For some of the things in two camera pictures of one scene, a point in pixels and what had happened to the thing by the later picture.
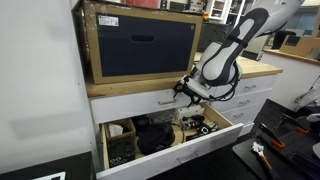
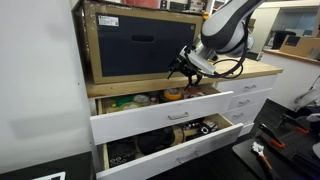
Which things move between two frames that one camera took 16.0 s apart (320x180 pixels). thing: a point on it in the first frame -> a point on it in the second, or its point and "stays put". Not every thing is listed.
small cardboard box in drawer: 121,141 stays put
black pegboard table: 288,141 stays put
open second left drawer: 137,144 stays put
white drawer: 120,107 -> 116,125
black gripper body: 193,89 -> 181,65
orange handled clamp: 270,136 stays put
